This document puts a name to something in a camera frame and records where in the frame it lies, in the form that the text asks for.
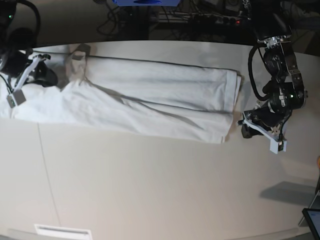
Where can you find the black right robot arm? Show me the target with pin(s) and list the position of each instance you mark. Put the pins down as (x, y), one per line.
(16, 35)

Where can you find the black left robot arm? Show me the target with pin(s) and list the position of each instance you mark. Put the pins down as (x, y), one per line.
(285, 92)

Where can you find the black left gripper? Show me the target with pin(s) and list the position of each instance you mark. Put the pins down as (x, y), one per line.
(267, 120)

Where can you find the white T-shirt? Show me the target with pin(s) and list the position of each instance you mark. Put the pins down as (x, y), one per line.
(148, 98)

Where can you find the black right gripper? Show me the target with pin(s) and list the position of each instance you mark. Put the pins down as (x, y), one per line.
(13, 62)

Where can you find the blue box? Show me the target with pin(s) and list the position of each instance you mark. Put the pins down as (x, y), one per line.
(166, 3)

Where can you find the tablet screen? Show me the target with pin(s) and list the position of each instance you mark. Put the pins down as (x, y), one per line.
(312, 217)

